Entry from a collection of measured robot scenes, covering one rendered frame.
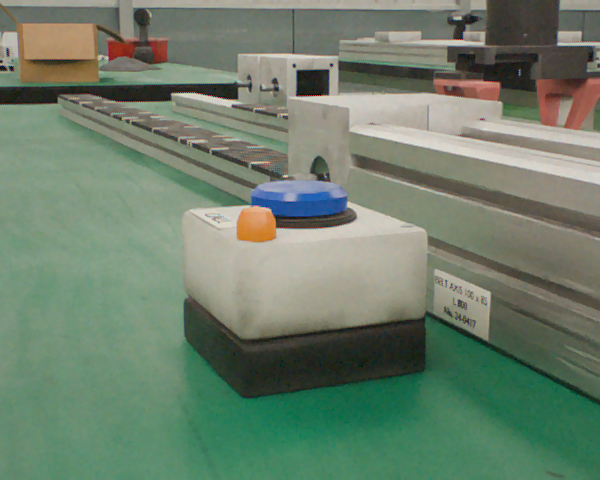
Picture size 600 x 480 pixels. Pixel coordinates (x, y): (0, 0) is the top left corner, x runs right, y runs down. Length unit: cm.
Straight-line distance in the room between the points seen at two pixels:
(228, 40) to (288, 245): 1150
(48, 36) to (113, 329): 224
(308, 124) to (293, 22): 1151
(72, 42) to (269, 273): 234
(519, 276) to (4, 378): 22
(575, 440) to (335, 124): 27
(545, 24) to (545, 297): 43
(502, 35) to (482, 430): 49
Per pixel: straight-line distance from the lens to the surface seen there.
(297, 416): 36
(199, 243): 41
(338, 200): 40
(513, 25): 80
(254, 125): 133
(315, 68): 155
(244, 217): 37
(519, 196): 41
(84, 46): 268
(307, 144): 60
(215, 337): 40
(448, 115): 58
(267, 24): 1198
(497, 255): 43
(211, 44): 1181
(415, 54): 412
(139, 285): 55
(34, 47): 268
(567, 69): 81
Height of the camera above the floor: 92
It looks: 12 degrees down
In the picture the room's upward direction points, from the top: straight up
